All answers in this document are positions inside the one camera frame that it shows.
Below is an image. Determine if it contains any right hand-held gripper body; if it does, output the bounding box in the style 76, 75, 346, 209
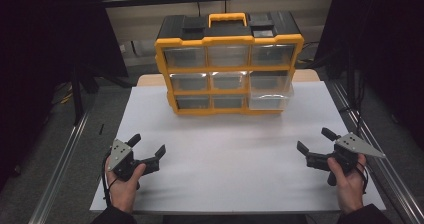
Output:
327, 132, 387, 187

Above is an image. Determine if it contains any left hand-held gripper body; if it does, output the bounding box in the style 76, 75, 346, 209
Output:
107, 138, 147, 190

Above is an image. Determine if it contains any person's left hand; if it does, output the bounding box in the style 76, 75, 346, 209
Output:
105, 159, 147, 214

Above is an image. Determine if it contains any person's right hand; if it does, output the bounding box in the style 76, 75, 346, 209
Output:
327, 153, 368, 216

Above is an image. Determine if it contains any white table cover sheet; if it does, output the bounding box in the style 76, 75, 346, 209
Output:
89, 80, 387, 215

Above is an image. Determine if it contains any clear organizer drawer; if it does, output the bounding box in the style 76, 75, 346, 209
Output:
247, 83, 295, 111

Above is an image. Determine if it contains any black metal stand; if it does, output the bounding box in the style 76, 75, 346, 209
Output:
69, 63, 101, 126

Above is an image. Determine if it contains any set of clear plastic drawers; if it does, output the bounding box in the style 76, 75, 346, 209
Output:
163, 44, 296, 110

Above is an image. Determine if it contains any black curtain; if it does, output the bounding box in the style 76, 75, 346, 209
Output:
314, 0, 424, 152
0, 0, 130, 192

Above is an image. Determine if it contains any yellow and black organizer cabinet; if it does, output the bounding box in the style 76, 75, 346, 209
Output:
154, 12, 305, 116

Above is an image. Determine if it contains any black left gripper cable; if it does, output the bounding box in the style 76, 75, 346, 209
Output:
101, 150, 118, 208

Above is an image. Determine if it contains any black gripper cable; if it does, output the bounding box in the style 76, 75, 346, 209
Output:
354, 162, 370, 195
101, 150, 118, 208

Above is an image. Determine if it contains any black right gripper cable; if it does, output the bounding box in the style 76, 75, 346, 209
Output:
354, 162, 370, 195

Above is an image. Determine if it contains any aluminium floor rail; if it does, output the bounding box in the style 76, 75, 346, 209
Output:
28, 112, 90, 224
328, 80, 424, 224

